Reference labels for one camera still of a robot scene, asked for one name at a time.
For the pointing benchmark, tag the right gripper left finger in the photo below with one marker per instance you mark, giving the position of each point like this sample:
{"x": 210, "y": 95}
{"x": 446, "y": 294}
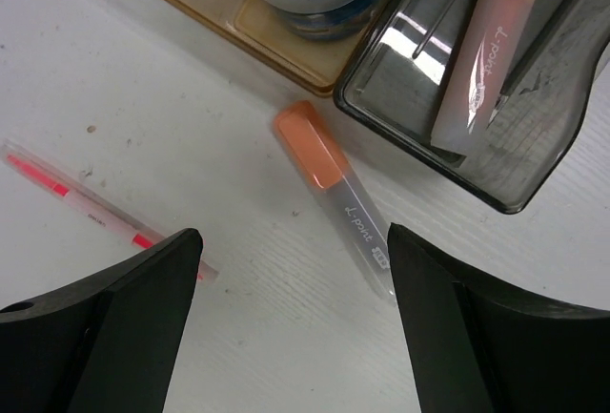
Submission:
{"x": 105, "y": 343}

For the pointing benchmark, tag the yellow-orange cap highlighter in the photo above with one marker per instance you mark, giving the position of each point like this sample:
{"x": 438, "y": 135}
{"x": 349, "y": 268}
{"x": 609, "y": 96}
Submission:
{"x": 482, "y": 64}

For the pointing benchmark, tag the pink slim pen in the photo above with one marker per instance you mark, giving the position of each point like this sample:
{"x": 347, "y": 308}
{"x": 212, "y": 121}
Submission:
{"x": 122, "y": 222}

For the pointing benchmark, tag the smoky grey plastic bin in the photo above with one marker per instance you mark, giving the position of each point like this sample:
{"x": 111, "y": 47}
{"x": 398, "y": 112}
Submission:
{"x": 395, "y": 82}

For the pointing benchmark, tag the orange cap highlighter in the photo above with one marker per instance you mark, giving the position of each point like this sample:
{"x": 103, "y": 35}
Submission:
{"x": 309, "y": 144}

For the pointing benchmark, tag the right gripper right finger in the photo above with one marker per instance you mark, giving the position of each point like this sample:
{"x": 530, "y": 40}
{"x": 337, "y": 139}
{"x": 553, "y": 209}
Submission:
{"x": 478, "y": 343}

